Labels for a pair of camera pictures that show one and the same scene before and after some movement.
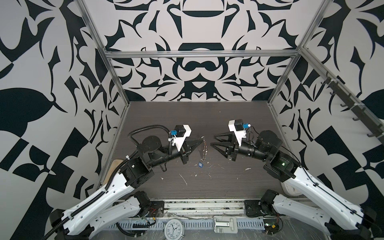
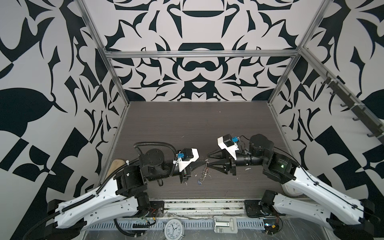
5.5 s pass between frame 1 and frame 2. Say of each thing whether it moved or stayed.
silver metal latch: stayed
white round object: stayed
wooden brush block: stayed
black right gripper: moved
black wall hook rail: stayed
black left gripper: moved
